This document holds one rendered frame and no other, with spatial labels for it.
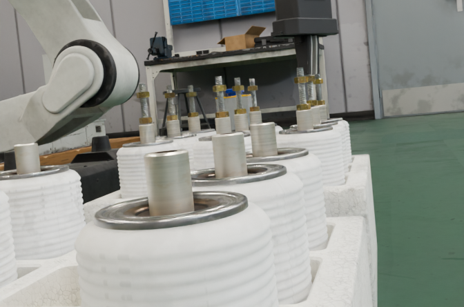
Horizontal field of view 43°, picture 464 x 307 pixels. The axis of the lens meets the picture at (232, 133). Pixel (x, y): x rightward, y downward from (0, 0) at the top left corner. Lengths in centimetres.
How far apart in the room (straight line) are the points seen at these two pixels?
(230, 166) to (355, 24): 561
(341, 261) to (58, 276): 23
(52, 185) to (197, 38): 577
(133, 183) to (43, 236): 31
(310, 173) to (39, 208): 25
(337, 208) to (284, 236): 39
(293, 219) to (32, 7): 105
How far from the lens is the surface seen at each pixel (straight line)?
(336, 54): 598
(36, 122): 133
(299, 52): 95
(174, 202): 29
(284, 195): 38
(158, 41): 555
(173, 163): 28
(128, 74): 131
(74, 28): 131
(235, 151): 40
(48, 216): 58
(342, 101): 597
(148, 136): 89
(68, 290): 54
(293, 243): 39
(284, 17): 93
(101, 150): 152
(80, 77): 124
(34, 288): 50
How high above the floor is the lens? 30
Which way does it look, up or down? 3 degrees down
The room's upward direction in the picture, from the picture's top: 6 degrees counter-clockwise
